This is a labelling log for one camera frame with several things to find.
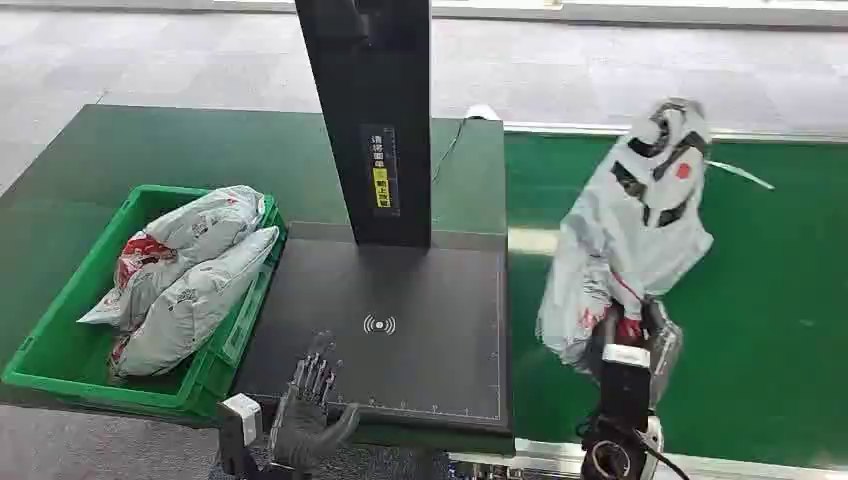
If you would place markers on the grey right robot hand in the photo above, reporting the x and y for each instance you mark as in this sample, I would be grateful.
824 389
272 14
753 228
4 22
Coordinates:
664 351

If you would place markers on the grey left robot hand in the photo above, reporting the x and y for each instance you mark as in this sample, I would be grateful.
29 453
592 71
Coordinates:
301 424

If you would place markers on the grey parcel bag black stripes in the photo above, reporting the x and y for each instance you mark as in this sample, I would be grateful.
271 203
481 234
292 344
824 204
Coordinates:
629 232

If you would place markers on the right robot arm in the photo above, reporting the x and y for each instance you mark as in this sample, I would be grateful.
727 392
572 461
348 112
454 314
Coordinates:
623 404

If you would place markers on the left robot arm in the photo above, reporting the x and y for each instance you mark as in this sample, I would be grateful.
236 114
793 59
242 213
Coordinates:
235 460

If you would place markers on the green conveyor belt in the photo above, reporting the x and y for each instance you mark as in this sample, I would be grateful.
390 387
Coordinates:
762 298

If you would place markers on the black scanner stand with platform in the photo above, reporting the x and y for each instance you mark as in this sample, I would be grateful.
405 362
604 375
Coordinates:
397 318

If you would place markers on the plain grey parcel bag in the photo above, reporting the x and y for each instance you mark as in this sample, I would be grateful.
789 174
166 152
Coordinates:
192 305

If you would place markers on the white plastic strip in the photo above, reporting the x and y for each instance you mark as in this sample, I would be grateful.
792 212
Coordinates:
742 174

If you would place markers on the grey parcel bag red print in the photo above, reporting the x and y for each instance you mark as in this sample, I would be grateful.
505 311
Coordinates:
192 232

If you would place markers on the green plastic crate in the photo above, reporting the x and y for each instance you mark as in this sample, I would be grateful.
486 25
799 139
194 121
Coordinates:
73 361

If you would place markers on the black yellow label sticker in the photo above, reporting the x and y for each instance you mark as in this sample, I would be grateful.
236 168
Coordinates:
381 172

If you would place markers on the small white device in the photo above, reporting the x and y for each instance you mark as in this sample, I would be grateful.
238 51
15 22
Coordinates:
482 112

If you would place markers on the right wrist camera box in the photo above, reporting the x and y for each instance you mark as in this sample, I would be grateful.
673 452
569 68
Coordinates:
626 355

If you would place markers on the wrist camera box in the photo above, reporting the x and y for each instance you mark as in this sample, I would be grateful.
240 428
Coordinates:
626 355
244 414

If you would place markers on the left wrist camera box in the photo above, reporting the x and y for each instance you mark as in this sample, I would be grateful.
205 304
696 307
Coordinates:
244 414

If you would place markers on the metal conveyor rail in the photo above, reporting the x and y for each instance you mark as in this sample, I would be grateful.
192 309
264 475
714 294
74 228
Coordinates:
762 134
762 467

